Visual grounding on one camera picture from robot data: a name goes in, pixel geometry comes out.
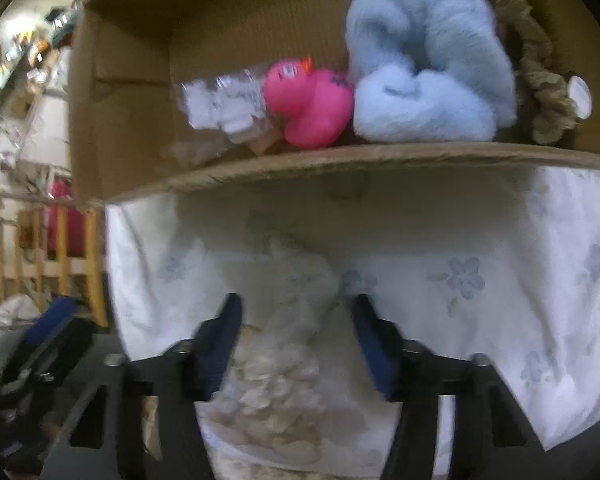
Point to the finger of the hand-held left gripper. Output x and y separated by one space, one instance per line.
50 320

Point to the cardboard box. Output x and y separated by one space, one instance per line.
230 25

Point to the pink rubber duck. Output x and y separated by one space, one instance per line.
310 105

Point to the cream ruffled scrunchie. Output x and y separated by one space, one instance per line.
275 395

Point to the light blue fluffy scrunchie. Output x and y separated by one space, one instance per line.
420 100

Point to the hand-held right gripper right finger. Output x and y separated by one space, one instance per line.
375 345

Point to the wooden chair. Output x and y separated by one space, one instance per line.
62 250

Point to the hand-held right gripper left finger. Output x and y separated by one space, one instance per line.
225 345

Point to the pink bag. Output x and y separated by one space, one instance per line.
60 215

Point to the tan scrunchie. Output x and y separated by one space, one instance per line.
540 90

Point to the white floral cloth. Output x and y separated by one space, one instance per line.
480 270

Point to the clear plastic packet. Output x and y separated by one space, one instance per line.
215 105

